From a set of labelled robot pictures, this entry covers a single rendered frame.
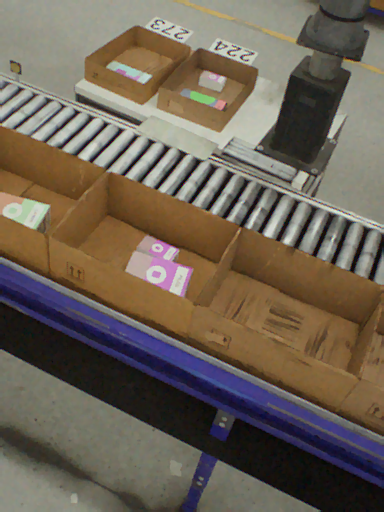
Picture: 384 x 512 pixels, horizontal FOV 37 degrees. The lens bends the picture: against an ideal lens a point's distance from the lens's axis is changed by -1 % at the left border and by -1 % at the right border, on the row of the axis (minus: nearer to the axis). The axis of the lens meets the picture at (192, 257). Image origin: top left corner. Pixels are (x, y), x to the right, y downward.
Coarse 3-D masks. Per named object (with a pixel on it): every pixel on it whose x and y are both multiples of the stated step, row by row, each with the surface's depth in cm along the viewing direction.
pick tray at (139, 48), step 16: (128, 32) 250; (144, 32) 254; (112, 48) 245; (128, 48) 256; (144, 48) 258; (160, 48) 255; (176, 48) 251; (96, 64) 228; (128, 64) 248; (144, 64) 249; (160, 64) 251; (176, 64) 241; (96, 80) 234; (112, 80) 229; (128, 80) 225; (160, 80) 234; (128, 96) 231; (144, 96) 228
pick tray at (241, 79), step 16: (192, 64) 248; (208, 64) 251; (224, 64) 248; (240, 64) 245; (176, 80) 238; (192, 80) 246; (240, 80) 249; (160, 96) 226; (176, 96) 223; (224, 96) 241; (240, 96) 230; (176, 112) 228; (192, 112) 224; (208, 112) 221; (208, 128) 226; (224, 128) 228
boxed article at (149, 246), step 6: (144, 240) 158; (150, 240) 158; (156, 240) 158; (138, 246) 156; (144, 246) 156; (150, 246) 156; (156, 246) 157; (162, 246) 157; (168, 246) 157; (138, 252) 157; (144, 252) 156; (150, 252) 155; (156, 252) 155; (162, 252) 156; (168, 252) 156; (174, 252) 156; (162, 258) 154; (168, 258) 154; (174, 258) 156
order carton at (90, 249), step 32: (96, 192) 154; (128, 192) 159; (160, 192) 154; (64, 224) 144; (96, 224) 164; (128, 224) 167; (160, 224) 162; (192, 224) 157; (224, 224) 151; (64, 256) 140; (96, 256) 157; (128, 256) 158; (192, 256) 162; (96, 288) 143; (128, 288) 138; (160, 288) 132; (192, 288) 154; (160, 320) 141
